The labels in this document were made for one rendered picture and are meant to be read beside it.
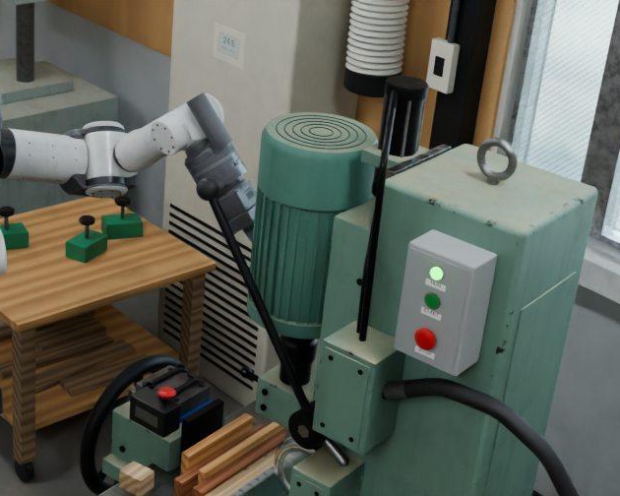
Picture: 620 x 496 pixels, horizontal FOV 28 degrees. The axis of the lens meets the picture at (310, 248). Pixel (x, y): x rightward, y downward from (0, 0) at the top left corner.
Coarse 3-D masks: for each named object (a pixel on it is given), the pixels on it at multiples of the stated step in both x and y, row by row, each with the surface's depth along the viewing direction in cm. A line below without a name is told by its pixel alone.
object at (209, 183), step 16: (208, 192) 179; (224, 224) 180; (240, 256) 181; (240, 272) 181; (256, 288) 181; (256, 304) 181; (272, 336) 181; (288, 368) 181; (304, 400) 181; (304, 416) 179; (304, 432) 180; (304, 448) 182; (336, 448) 180
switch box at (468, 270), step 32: (416, 256) 157; (448, 256) 155; (480, 256) 156; (416, 288) 159; (448, 288) 156; (480, 288) 156; (416, 320) 160; (448, 320) 157; (480, 320) 159; (416, 352) 162; (448, 352) 159
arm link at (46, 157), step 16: (96, 128) 226; (112, 128) 227; (16, 144) 216; (32, 144) 219; (48, 144) 221; (64, 144) 223; (80, 144) 225; (16, 160) 216; (32, 160) 218; (48, 160) 220; (64, 160) 222; (80, 160) 224; (16, 176) 219; (32, 176) 220; (48, 176) 222; (64, 176) 224; (80, 176) 225; (80, 192) 227; (96, 192) 226; (112, 192) 227
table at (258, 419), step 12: (240, 408) 223; (252, 408) 224; (228, 420) 219; (264, 420) 221; (108, 456) 212; (108, 468) 211; (120, 468) 209; (156, 468) 205; (180, 468) 205; (156, 480) 202; (168, 480) 202; (108, 492) 198; (120, 492) 198; (156, 492) 199; (168, 492) 200
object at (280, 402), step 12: (276, 372) 204; (264, 384) 201; (276, 384) 200; (312, 384) 201; (264, 396) 202; (276, 396) 200; (288, 396) 199; (312, 396) 198; (264, 408) 202; (276, 408) 201; (288, 408) 200; (276, 420) 202
